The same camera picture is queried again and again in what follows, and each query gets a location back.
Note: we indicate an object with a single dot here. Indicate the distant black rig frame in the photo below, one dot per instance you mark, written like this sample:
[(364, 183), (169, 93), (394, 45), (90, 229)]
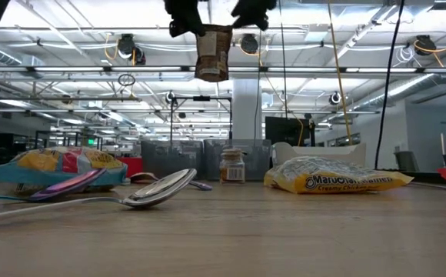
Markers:
[(202, 98)]

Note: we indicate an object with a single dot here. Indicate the white plastic bin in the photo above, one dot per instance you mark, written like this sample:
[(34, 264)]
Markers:
[(323, 152)]

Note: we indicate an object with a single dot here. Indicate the grey chair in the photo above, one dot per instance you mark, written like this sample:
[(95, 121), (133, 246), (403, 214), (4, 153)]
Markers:
[(405, 161)]

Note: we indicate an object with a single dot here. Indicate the silver ventilation duct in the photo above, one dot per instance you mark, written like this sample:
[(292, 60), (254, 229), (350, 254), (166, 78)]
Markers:
[(400, 90)]

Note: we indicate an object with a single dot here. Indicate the green exit sign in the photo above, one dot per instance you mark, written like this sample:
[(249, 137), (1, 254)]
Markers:
[(91, 141)]

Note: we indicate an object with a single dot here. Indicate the yellow ramen packet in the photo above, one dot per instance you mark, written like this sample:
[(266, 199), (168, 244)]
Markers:
[(334, 177)]

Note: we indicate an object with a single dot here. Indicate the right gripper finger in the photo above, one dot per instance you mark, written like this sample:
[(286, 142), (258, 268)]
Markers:
[(239, 18), (261, 18)]

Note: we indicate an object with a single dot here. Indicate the blue-edged ramen packet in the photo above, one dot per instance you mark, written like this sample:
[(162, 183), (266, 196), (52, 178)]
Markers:
[(61, 163)]

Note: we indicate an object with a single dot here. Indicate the dark grey translucent bin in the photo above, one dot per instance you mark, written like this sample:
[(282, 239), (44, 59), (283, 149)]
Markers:
[(173, 159), (253, 161)]

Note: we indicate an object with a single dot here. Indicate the white pillar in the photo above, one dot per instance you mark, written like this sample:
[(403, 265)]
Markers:
[(248, 111)]

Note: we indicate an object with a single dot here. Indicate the small glass jar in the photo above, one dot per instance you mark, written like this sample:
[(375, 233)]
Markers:
[(231, 167)]

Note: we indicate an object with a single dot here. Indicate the brown snack pouch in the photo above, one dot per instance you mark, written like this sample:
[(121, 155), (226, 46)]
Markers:
[(213, 54)]

